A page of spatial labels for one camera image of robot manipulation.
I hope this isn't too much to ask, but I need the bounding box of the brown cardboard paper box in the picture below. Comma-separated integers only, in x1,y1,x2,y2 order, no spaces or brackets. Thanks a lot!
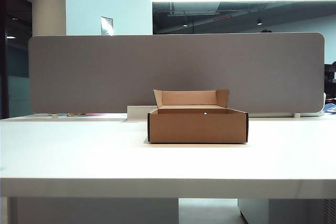
146,88,249,144

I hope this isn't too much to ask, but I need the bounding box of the grey fabric desk partition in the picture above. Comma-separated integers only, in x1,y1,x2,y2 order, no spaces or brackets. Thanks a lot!
28,32,326,114

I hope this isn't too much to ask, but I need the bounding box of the white desk leg panel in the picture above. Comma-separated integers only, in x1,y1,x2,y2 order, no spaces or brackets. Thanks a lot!
7,197,180,224

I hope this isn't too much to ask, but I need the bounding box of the blue cloth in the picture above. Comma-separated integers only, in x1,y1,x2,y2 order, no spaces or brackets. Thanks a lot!
324,103,336,116

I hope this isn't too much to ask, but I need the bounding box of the black office chair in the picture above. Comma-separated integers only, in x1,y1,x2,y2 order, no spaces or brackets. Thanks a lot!
324,61,336,99

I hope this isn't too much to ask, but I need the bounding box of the white wall poster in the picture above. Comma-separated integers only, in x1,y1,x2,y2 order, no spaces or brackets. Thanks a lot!
101,16,114,36

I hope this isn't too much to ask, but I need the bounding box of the white desk pedestal cabinet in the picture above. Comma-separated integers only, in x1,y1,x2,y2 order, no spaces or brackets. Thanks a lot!
238,198,336,224

